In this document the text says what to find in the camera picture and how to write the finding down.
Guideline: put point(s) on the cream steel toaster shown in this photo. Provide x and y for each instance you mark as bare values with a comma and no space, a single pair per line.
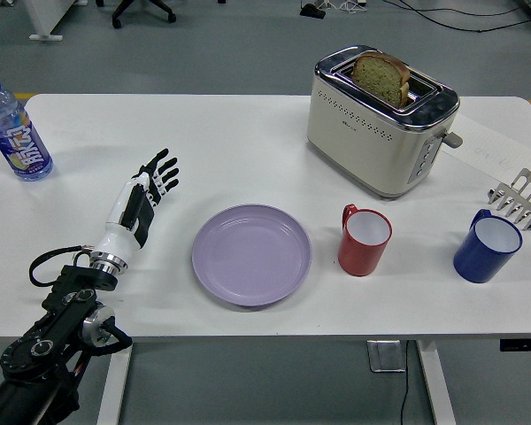
363,146

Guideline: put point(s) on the white paper sheet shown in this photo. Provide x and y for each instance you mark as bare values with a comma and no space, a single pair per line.
491,141

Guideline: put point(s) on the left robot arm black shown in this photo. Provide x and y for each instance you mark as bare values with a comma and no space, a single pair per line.
48,336

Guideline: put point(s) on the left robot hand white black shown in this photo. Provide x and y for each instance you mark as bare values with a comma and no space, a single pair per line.
115,237

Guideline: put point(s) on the blue drink bottle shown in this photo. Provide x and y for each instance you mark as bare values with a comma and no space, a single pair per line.
22,141

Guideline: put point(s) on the pale bread slice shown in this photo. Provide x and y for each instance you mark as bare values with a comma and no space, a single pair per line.
405,94

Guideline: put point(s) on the white table leg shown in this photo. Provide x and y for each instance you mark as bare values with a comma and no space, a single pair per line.
115,394
436,385

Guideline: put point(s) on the black floor device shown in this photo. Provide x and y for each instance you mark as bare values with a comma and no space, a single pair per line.
312,10

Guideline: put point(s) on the black table control panel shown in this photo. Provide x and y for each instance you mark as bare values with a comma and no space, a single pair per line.
524,346

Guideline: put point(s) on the black office chair base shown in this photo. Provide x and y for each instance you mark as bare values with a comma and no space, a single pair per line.
135,9

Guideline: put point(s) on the silver metal floor box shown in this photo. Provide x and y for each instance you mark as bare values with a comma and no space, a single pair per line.
384,356

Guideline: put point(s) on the red mug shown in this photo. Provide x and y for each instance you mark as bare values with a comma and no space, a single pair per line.
358,257

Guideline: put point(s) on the purple plate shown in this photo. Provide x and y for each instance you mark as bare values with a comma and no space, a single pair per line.
251,256

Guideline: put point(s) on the silver metal toast rack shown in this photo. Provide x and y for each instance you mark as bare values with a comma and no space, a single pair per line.
528,190

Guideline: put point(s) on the white desk foot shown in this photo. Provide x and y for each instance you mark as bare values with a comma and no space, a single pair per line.
46,26

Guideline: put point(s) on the large brown bread slice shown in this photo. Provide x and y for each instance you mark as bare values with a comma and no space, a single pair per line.
376,77

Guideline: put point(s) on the blue mug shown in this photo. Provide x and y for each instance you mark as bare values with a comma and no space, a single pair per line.
473,261

